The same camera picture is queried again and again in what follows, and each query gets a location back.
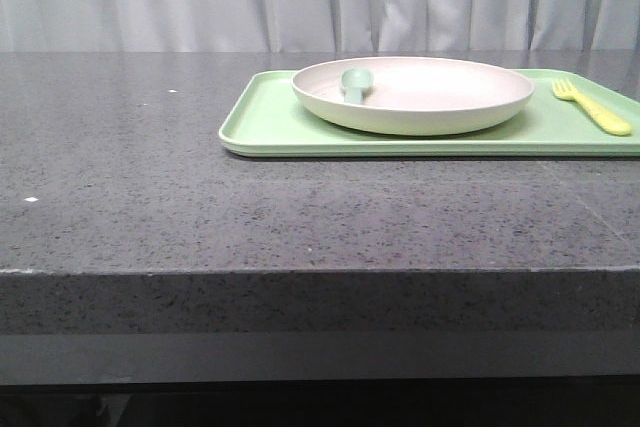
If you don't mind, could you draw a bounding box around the yellow plastic fork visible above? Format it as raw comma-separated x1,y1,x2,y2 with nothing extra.
551,79,633,137

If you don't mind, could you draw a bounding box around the beige round plate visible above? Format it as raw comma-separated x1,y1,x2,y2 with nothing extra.
292,56,535,136

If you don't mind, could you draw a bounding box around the light green plastic tray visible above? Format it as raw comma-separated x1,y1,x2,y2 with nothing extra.
219,69,639,158

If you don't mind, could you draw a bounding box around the sage green plastic spoon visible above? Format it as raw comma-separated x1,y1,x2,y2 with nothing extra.
341,68,374,104

